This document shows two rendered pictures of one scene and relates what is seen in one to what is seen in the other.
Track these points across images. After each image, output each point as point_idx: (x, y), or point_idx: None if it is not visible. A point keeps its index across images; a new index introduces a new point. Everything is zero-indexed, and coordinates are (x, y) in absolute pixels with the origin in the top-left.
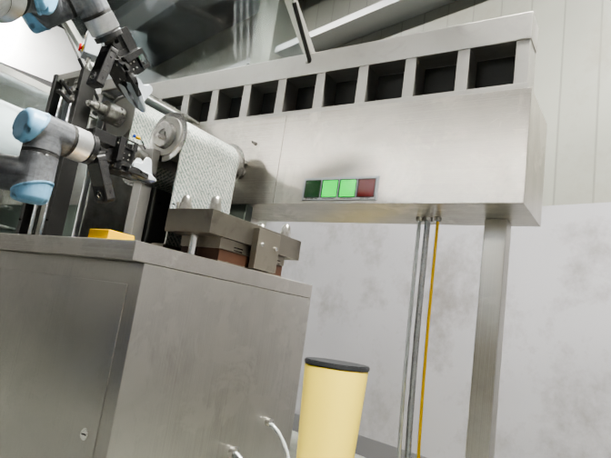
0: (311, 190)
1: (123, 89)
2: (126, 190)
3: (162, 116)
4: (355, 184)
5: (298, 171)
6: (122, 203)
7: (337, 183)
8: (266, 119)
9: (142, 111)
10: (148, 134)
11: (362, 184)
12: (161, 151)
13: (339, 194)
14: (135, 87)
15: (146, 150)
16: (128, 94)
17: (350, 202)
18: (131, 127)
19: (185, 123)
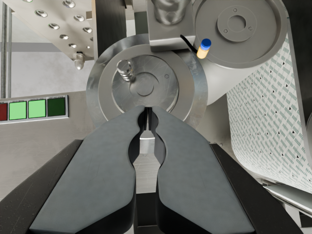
0: (56, 105)
1: (200, 185)
2: (311, 38)
3: (268, 172)
4: (9, 115)
5: (79, 125)
6: (309, 13)
7: (28, 114)
8: (136, 185)
9: (147, 107)
10: (268, 121)
11: (2, 115)
12: (148, 52)
13: (25, 104)
14: (23, 185)
15: (173, 33)
16: (165, 152)
17: (15, 98)
18: (300, 114)
19: (96, 124)
